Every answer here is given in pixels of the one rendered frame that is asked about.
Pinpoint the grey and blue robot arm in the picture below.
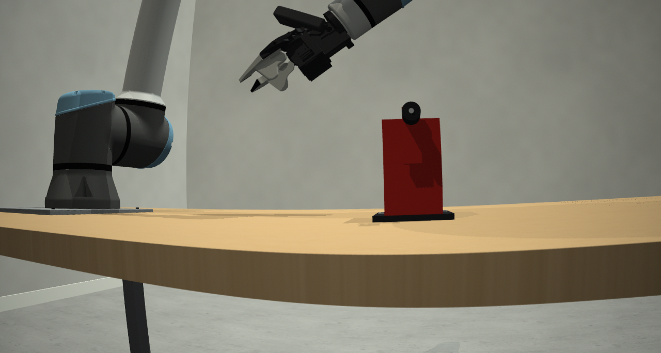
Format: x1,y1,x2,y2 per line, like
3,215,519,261
45,0,412,209

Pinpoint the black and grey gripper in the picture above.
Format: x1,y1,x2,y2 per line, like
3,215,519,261
239,11,354,92

